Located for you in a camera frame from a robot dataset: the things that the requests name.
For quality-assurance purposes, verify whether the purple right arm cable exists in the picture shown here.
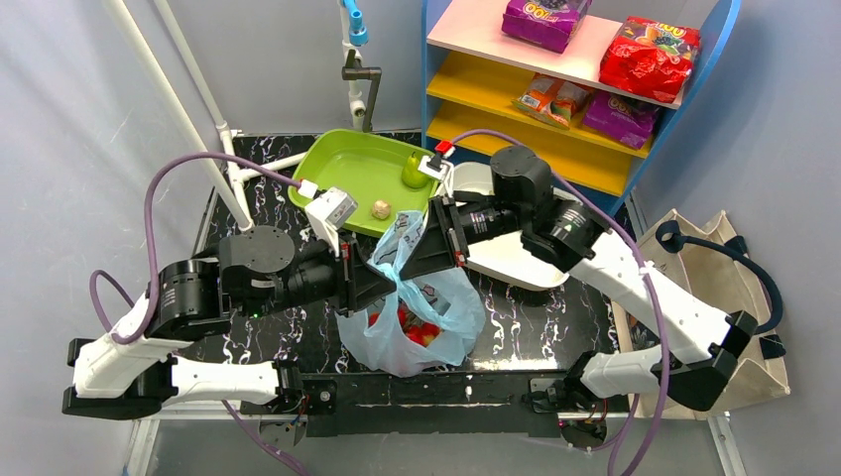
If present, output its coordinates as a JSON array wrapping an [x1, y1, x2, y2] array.
[[436, 129, 671, 476]]

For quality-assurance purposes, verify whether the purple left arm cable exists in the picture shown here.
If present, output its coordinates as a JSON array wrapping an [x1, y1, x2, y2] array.
[[88, 152, 316, 346]]

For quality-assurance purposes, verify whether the cream canvas tote bag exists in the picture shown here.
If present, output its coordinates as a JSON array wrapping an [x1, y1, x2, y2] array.
[[637, 209, 790, 420]]

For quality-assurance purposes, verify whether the white rectangular tray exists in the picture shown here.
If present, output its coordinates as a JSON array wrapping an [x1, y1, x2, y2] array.
[[451, 162, 568, 292]]

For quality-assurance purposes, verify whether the grey faucet on pipe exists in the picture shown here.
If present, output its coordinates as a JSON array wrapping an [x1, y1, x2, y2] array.
[[338, 0, 383, 133]]

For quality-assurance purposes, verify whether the orange snack bag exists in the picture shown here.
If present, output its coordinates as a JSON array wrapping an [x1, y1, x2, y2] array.
[[512, 73, 593, 129]]

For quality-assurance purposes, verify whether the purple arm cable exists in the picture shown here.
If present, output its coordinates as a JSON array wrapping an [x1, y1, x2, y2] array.
[[436, 129, 671, 476], [88, 152, 316, 346]]

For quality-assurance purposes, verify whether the purple snack bag lower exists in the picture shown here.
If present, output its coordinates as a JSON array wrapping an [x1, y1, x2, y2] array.
[[581, 90, 661, 150]]

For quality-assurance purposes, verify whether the light blue printed plastic bag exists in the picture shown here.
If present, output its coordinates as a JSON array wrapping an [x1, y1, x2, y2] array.
[[337, 211, 486, 378]]

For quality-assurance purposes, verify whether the purple snack bag top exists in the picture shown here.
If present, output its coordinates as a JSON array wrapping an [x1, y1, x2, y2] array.
[[501, 0, 592, 54]]

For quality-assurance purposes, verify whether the green rectangular tray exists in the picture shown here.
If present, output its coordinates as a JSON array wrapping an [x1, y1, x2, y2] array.
[[293, 129, 438, 238]]

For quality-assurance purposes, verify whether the blue shelf with coloured boards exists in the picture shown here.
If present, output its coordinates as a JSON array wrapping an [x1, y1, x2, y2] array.
[[421, 1, 740, 213]]

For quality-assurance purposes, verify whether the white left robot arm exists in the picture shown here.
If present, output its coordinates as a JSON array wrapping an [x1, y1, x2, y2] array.
[[61, 226, 396, 420]]

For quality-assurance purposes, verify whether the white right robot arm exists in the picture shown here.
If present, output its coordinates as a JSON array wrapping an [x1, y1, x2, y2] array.
[[399, 146, 758, 412]]

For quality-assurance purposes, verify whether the green pear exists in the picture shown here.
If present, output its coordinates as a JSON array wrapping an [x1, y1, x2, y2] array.
[[401, 153, 429, 189]]

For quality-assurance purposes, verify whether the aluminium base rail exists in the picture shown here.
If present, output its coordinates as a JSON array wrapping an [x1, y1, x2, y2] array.
[[121, 190, 751, 476]]

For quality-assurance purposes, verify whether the garlic bulb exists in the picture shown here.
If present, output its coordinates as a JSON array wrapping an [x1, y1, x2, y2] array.
[[371, 199, 392, 221]]

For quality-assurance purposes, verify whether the red snack bag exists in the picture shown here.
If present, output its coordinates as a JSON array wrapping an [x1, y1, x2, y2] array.
[[599, 16, 701, 103]]

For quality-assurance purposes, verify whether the purple snack bag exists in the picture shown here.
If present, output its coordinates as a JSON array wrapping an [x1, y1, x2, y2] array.
[[581, 90, 661, 150], [501, 0, 592, 54]]

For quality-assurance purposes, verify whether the white pipe frame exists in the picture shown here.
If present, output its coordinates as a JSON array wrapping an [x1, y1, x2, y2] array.
[[102, 1, 311, 238]]

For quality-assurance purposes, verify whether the red strawberry bunch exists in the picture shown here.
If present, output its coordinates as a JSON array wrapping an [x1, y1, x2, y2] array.
[[394, 303, 443, 347]]

